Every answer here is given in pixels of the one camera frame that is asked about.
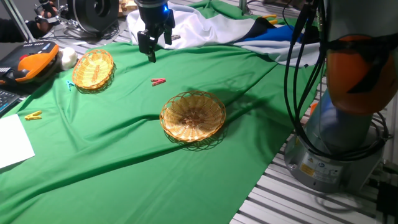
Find white paper sheet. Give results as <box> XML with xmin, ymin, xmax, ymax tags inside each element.
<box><xmin>0</xmin><ymin>113</ymin><xmax>36</xmax><ymax>170</ymax></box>

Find bare hand of operator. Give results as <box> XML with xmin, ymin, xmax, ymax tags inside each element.
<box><xmin>34</xmin><ymin>2</ymin><xmax>61</xmax><ymax>34</ymax></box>

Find aluminium frame post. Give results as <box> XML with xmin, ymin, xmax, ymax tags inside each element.
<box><xmin>238</xmin><ymin>0</ymin><xmax>253</xmax><ymax>16</ymax></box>
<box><xmin>1</xmin><ymin>0</ymin><xmax>35</xmax><ymax>44</ymax></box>

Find white soft ball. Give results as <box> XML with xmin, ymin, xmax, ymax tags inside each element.
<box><xmin>58</xmin><ymin>47</ymin><xmax>78</xmax><ymax>72</ymax></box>

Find black sleeved forearm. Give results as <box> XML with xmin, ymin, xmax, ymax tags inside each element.
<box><xmin>0</xmin><ymin>17</ymin><xmax>43</xmax><ymax>44</ymax></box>

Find black connector box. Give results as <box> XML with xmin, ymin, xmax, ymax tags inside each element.
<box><xmin>376</xmin><ymin>182</ymin><xmax>398</xmax><ymax>218</ymax></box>

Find black round haptic device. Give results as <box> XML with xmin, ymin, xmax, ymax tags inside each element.
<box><xmin>54</xmin><ymin>0</ymin><xmax>121</xmax><ymax>46</ymax></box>

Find blue and navy cloth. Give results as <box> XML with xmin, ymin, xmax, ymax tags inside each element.
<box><xmin>236</xmin><ymin>17</ymin><xmax>312</xmax><ymax>44</ymax></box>

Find yellow handled pliers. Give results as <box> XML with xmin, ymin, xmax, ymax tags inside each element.
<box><xmin>262</xmin><ymin>14</ymin><xmax>279</xmax><ymax>25</ymax></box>

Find black keyboard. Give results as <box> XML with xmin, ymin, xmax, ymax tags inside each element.
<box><xmin>0</xmin><ymin>88</ymin><xmax>22</xmax><ymax>118</ymax></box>

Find orange black teach pendant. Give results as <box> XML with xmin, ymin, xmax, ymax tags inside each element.
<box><xmin>0</xmin><ymin>40</ymin><xmax>60</xmax><ymax>85</ymax></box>

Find white cloth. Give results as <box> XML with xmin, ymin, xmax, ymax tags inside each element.
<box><xmin>126</xmin><ymin>1</ymin><xmax>321</xmax><ymax>68</ymax></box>

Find yellow clothespin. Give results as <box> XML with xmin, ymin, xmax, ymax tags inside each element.
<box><xmin>24</xmin><ymin>110</ymin><xmax>43</xmax><ymax>121</ymax></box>

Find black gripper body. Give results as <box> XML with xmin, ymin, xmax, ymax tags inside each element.
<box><xmin>134</xmin><ymin>0</ymin><xmax>177</xmax><ymax>30</ymax></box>

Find large round wicker basket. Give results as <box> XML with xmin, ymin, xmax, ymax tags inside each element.
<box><xmin>159</xmin><ymin>90</ymin><xmax>227</xmax><ymax>143</ymax></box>

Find green cloth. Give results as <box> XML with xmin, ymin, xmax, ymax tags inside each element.
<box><xmin>0</xmin><ymin>0</ymin><xmax>326</xmax><ymax>224</ymax></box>

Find golden brown packet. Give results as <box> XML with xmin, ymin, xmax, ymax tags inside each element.
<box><xmin>118</xmin><ymin>0</ymin><xmax>138</xmax><ymax>17</ymax></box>

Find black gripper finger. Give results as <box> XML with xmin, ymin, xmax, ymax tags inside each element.
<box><xmin>164</xmin><ymin>19</ymin><xmax>175</xmax><ymax>46</ymax></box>
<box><xmin>137</xmin><ymin>28</ymin><xmax>159</xmax><ymax>63</ymax></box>

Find small round wicker basket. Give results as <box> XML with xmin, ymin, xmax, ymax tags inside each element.
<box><xmin>72</xmin><ymin>49</ymin><xmax>115</xmax><ymax>91</ymax></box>

